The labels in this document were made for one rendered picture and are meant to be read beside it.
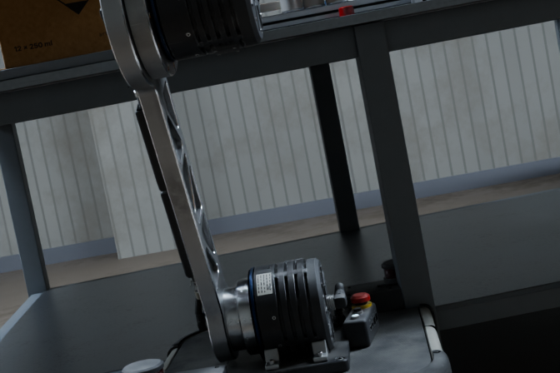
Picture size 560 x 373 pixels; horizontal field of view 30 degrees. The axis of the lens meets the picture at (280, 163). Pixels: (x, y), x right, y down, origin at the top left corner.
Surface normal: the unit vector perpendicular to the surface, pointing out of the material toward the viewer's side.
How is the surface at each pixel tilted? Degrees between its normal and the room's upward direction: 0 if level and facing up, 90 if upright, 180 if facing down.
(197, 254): 115
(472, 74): 90
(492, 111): 90
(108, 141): 90
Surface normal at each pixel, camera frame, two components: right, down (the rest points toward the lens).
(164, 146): 0.02, 0.51
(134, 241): -0.07, 0.10
